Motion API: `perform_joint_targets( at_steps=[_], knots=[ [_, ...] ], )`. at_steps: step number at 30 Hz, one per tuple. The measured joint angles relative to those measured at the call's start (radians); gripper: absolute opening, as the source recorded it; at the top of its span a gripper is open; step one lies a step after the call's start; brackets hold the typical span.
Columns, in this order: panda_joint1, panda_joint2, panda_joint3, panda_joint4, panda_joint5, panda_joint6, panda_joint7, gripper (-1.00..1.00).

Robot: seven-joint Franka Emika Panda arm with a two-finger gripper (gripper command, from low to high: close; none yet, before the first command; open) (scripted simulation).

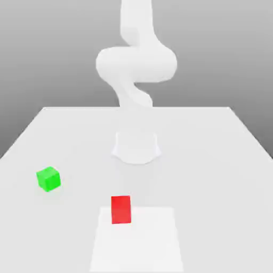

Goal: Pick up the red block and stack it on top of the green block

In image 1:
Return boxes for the small red cube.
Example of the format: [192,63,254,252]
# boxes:
[110,195,132,225]

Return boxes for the small green cube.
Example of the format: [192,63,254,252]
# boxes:
[35,166,62,193]

